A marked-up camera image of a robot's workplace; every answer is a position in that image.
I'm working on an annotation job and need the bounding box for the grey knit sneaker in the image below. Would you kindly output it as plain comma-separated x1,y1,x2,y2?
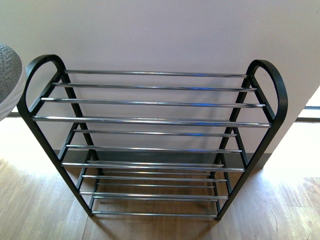
0,43,27,120

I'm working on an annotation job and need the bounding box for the black metal shoe rack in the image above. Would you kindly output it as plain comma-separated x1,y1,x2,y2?
17,54,288,220

